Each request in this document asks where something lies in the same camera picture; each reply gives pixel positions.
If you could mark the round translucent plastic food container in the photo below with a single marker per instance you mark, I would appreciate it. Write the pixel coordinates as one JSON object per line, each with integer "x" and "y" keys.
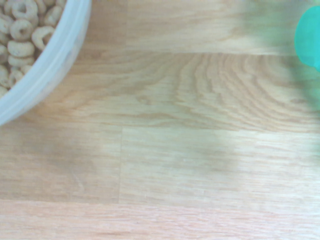
{"x": 63, "y": 60}

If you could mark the green round container lid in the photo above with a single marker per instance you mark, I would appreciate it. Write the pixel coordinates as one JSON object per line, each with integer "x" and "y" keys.
{"x": 308, "y": 37}

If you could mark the cereal rings heap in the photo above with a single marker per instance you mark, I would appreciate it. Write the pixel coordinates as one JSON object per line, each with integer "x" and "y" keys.
{"x": 20, "y": 37}

